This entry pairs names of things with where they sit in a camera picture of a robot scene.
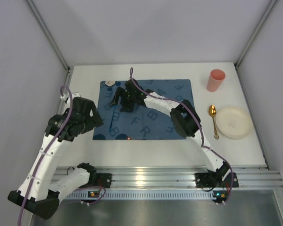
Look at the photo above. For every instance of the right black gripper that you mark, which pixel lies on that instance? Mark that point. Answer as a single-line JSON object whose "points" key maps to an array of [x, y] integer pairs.
{"points": [[123, 95]]}

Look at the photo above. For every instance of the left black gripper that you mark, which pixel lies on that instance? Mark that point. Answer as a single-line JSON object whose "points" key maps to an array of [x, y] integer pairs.
{"points": [[85, 109]]}

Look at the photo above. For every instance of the blue letter placemat cloth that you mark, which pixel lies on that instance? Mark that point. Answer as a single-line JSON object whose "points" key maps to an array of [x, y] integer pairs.
{"points": [[142, 123]]}

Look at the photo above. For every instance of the pink plastic cup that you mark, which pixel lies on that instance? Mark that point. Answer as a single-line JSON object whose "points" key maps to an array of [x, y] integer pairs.
{"points": [[216, 78]]}

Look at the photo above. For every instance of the cream round plate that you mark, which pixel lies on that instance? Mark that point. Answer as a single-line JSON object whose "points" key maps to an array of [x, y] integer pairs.
{"points": [[234, 122]]}

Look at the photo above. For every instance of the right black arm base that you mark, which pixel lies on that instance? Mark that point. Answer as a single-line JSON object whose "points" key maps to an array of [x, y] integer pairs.
{"points": [[207, 180]]}

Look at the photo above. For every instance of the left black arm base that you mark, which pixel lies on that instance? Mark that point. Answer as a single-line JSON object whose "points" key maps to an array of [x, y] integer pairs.
{"points": [[103, 180]]}

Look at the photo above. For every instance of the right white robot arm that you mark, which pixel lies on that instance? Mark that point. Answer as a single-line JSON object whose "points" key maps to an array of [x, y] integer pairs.
{"points": [[185, 120]]}

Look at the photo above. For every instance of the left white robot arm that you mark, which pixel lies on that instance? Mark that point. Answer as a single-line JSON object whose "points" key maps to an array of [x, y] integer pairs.
{"points": [[38, 194]]}

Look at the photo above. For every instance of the gold metal fork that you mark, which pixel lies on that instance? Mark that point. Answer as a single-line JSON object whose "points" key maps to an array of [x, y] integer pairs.
{"points": [[212, 113]]}

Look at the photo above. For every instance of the aluminium mounting rail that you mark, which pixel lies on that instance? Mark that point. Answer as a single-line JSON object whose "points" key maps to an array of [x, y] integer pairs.
{"points": [[184, 177]]}

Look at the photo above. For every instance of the perforated grey cable duct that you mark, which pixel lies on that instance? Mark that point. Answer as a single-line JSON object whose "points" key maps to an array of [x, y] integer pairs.
{"points": [[148, 195]]}

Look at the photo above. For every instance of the left aluminium frame post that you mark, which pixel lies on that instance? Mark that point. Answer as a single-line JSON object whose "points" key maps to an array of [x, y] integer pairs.
{"points": [[43, 26]]}

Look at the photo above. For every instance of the aluminium frame post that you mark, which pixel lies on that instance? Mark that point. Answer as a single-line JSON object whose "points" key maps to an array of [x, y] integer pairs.
{"points": [[43, 26], [258, 27]]}

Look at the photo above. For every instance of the right aluminium frame post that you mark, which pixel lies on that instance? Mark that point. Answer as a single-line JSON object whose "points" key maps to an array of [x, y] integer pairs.
{"points": [[258, 27]]}

